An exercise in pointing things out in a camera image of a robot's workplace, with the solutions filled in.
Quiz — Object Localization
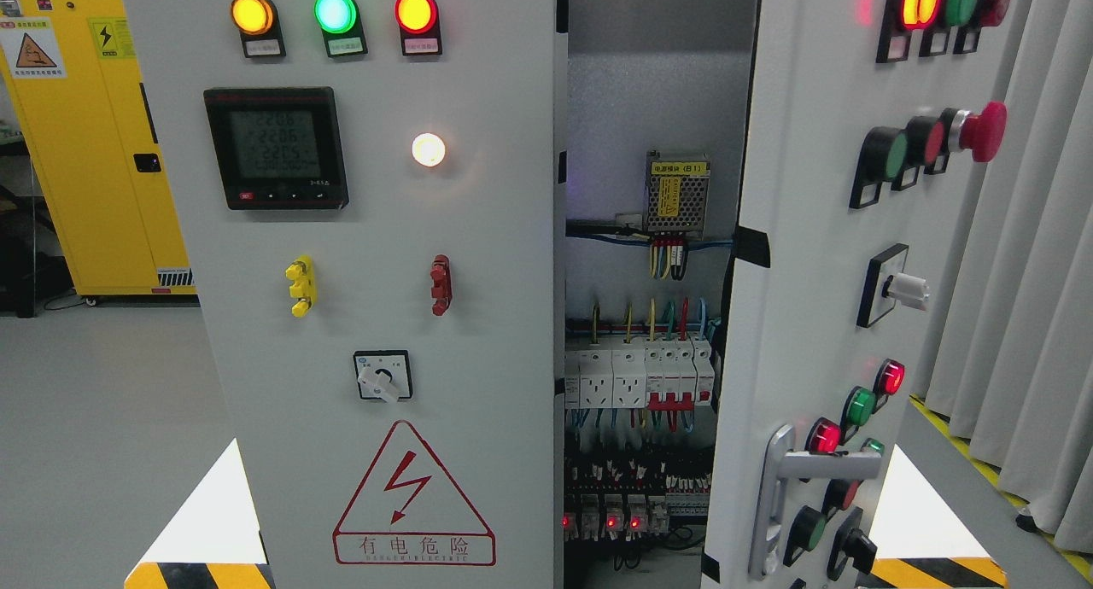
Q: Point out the white rotary selector switch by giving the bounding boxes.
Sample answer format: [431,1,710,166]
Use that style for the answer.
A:
[856,243,932,329]

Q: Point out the yellow terminal post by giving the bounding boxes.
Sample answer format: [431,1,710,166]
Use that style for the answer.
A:
[284,254,318,319]

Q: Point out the green indicator light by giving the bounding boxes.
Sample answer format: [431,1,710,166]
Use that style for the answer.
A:
[313,0,368,57]

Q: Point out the white indicator light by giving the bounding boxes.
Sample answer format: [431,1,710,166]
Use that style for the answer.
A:
[411,131,447,168]

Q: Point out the grey cabinet door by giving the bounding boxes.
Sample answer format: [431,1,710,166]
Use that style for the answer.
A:
[700,0,1030,588]
[122,0,564,588]

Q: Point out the red terminal post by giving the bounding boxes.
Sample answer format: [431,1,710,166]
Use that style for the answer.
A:
[430,254,453,317]

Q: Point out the grey curtain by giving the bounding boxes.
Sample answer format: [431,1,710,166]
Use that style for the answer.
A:
[925,0,1092,553]

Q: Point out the metal mesh power supply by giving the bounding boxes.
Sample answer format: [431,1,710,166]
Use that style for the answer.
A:
[640,149,712,239]

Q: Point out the silver door handle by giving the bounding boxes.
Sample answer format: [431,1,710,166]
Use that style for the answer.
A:
[748,424,882,581]

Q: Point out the red electric hazard sticker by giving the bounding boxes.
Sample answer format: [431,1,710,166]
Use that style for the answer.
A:
[332,419,496,567]

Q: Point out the relay terminal row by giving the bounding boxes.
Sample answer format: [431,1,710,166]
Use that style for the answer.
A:
[561,446,713,542]

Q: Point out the yellow safety cabinet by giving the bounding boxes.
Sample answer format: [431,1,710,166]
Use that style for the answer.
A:
[1,0,196,301]

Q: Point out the black digital power meter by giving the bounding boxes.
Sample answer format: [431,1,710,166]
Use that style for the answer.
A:
[203,86,350,211]

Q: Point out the white socket breaker row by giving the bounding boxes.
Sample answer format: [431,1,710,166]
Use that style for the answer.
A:
[564,337,716,411]

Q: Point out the red indicator light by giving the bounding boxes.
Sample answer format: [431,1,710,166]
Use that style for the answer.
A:
[393,0,442,56]

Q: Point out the red mushroom emergency button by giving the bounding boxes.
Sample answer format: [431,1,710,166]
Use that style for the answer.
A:
[940,102,1008,164]

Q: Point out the black white rotary switch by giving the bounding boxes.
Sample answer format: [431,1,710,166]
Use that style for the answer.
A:
[353,349,414,403]

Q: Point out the amber indicator light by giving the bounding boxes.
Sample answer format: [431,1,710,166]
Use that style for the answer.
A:
[231,0,286,59]

